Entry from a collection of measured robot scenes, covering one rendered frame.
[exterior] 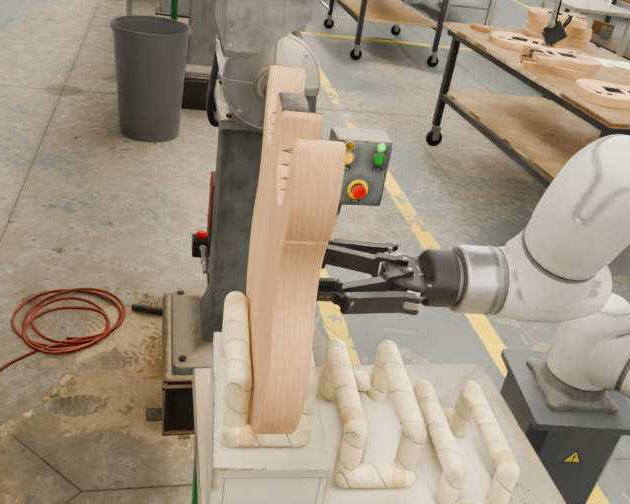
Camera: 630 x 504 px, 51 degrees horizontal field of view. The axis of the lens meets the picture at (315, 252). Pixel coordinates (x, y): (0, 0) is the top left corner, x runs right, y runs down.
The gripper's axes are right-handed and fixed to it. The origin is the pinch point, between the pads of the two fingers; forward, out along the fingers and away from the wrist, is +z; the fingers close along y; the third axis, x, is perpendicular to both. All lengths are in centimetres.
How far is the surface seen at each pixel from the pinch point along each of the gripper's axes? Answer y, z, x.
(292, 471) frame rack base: -13.1, -0.6, -21.2
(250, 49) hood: 68, 4, 10
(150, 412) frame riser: 106, 26, -129
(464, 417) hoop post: 7.3, -33.1, -32.1
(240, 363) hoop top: -6.2, 6.6, -9.7
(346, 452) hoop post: -9.2, -8.3, -22.1
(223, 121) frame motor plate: 104, 7, -19
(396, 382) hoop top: 0.1, -16.6, -18.1
